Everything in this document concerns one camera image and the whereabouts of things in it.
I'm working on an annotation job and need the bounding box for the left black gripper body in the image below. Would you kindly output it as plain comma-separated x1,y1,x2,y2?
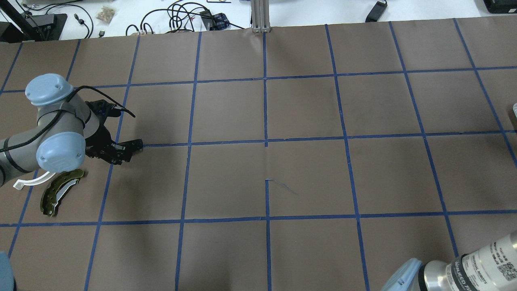
85,125,118,162

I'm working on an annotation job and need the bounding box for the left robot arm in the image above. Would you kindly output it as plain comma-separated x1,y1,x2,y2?
0,73,143,216

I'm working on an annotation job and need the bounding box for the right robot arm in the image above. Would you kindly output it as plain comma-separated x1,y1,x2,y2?
382,231,517,291

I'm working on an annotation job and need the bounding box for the green brake shoe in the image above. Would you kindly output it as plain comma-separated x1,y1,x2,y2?
40,168,86,217

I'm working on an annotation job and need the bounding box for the black power adapter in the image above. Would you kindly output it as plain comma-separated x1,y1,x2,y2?
364,0,388,23

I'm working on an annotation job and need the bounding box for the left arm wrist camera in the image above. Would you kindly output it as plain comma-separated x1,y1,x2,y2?
85,100,122,120

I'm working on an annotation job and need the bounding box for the white curved plastic bracket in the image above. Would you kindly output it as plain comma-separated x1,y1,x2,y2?
13,171,56,190

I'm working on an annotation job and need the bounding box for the black cable bundle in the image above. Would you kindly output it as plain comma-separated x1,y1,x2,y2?
125,1,247,37

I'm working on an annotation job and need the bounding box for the aluminium frame post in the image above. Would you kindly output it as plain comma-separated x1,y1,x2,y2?
250,0,270,33

